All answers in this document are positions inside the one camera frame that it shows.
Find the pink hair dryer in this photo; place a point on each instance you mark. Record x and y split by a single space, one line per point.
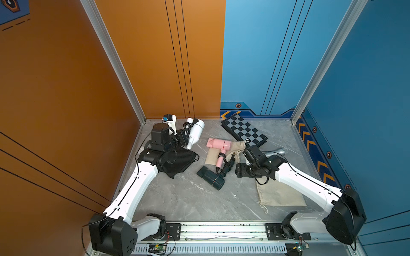
223 145

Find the dark green hair dryer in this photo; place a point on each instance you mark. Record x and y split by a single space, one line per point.
216 179

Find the aluminium front rail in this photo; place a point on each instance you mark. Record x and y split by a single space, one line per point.
214 231

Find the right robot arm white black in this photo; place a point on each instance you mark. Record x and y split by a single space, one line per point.
342 214

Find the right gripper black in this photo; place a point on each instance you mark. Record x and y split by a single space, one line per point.
241 171

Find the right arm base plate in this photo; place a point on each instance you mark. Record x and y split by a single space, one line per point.
278 232

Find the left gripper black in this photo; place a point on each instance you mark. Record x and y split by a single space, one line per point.
182 139

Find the beige drawstring bag under pink dryer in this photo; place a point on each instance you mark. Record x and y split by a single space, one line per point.
237 147

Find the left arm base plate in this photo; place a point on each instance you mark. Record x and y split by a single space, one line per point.
166 232

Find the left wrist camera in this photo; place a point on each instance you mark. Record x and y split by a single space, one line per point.
170 120

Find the green circuit board left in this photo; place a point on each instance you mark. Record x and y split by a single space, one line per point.
157 250

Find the white hair dryer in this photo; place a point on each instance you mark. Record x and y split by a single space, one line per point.
195 128

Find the silver cylinder flashlight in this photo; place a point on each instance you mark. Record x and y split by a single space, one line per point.
278 151

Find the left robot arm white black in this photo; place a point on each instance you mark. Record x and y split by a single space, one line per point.
112 232

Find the black cloth bag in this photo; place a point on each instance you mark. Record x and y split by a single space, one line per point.
176 161

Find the beige drawstring bag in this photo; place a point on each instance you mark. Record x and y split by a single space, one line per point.
277 194
237 147

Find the black white chessboard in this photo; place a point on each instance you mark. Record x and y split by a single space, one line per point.
242 130

